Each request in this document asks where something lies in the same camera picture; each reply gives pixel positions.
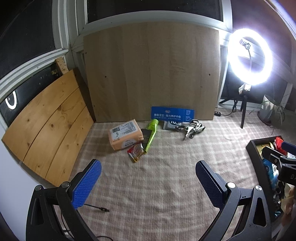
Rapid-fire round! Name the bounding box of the red cloth bag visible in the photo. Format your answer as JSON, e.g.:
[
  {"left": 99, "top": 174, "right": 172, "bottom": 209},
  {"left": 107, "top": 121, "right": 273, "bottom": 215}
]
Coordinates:
[{"left": 274, "top": 137, "right": 283, "bottom": 152}]

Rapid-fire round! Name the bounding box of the potted green plant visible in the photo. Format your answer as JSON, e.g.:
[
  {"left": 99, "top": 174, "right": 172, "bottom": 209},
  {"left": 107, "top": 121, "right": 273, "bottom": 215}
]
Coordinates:
[{"left": 248, "top": 95, "right": 295, "bottom": 134}]

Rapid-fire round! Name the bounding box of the checkered pink table cloth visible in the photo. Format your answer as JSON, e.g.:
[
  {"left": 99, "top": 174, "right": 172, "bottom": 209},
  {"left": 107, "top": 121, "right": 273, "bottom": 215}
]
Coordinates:
[{"left": 72, "top": 113, "right": 295, "bottom": 240}]

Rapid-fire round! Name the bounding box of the blue white paper box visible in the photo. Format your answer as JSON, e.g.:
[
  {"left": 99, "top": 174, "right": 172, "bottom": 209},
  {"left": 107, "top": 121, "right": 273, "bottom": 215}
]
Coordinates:
[{"left": 151, "top": 106, "right": 195, "bottom": 123}]

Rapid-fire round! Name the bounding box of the large brown wooden board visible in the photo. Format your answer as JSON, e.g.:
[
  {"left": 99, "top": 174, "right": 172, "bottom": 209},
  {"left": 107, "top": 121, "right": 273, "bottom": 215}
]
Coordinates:
[{"left": 84, "top": 22, "right": 220, "bottom": 122}]

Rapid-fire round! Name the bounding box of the red yellow snack packet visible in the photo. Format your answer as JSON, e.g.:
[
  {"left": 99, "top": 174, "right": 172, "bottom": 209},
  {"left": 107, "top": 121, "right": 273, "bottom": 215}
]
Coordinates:
[{"left": 127, "top": 142, "right": 145, "bottom": 163}]

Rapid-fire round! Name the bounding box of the black storage tray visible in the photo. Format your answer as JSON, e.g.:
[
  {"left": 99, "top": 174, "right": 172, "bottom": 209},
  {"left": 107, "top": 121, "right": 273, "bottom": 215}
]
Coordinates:
[{"left": 246, "top": 136, "right": 295, "bottom": 222}]

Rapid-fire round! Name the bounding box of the white ring light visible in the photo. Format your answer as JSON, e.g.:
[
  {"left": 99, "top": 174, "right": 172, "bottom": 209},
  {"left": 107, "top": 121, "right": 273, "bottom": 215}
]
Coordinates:
[{"left": 228, "top": 28, "right": 273, "bottom": 86}]

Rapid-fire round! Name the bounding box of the grey foil pouch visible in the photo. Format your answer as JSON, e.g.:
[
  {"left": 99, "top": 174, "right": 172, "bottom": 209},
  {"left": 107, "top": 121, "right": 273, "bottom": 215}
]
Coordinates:
[{"left": 163, "top": 121, "right": 182, "bottom": 130}]

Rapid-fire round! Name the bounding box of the black flat card package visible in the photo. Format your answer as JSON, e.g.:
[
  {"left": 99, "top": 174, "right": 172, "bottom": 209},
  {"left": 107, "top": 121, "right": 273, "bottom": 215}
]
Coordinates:
[{"left": 141, "top": 128, "right": 152, "bottom": 150}]

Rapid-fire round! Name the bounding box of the metal spring clamp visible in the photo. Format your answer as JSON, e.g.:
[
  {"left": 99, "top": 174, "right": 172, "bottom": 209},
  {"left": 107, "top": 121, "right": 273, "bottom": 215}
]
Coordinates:
[
  {"left": 189, "top": 119, "right": 205, "bottom": 130},
  {"left": 175, "top": 123, "right": 205, "bottom": 140}
]

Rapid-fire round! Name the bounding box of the person's hand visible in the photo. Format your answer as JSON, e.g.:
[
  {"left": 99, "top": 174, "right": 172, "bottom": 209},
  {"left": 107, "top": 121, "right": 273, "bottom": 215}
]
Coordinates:
[{"left": 281, "top": 183, "right": 295, "bottom": 228}]

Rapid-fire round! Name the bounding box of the black cable with plug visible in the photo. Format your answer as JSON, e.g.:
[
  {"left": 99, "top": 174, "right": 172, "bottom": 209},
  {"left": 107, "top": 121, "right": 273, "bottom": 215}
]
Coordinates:
[{"left": 83, "top": 203, "right": 110, "bottom": 212}]

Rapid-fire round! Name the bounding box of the orange cardboard parcel box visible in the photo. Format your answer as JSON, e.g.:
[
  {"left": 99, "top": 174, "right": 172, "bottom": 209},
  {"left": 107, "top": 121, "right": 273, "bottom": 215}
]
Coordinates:
[{"left": 108, "top": 120, "right": 144, "bottom": 151}]

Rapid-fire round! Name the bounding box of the orange pine wood panel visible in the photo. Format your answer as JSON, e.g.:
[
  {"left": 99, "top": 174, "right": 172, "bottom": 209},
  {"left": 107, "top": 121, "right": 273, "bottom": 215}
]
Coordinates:
[{"left": 1, "top": 68, "right": 94, "bottom": 186}]

